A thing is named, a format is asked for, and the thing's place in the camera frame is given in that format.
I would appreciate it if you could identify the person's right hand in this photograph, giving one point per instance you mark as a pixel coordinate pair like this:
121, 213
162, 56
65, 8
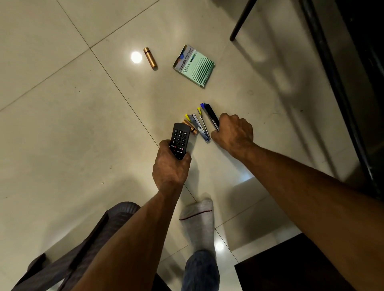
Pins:
235, 135

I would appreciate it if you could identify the person's left hand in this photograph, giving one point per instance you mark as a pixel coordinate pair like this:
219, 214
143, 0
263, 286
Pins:
170, 174

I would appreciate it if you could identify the black pen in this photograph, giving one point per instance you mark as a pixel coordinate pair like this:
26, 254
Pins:
211, 118

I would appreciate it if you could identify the white pen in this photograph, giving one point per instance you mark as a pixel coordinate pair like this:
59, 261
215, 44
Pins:
203, 130

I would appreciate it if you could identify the black remote control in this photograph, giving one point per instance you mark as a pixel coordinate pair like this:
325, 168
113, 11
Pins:
180, 138

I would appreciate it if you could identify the person's left forearm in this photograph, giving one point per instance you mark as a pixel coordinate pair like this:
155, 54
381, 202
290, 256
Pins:
132, 246

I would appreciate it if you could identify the person's right forearm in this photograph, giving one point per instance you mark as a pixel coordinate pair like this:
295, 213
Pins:
324, 210

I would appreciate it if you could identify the person's right leg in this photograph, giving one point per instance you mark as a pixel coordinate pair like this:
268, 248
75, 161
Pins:
199, 231

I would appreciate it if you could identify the dark brown wooden cabinet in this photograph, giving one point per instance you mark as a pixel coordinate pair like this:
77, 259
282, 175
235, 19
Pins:
288, 267

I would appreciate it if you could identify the green paper packet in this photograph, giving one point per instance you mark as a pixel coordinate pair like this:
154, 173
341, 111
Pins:
195, 66

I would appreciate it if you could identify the black metal shoe rack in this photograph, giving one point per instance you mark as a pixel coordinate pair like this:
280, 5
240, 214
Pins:
336, 90

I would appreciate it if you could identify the small brass cylinder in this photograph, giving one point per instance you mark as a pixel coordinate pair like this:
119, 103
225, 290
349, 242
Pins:
150, 58

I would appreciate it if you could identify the black stool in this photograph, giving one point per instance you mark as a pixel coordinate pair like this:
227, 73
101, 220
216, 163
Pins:
72, 258

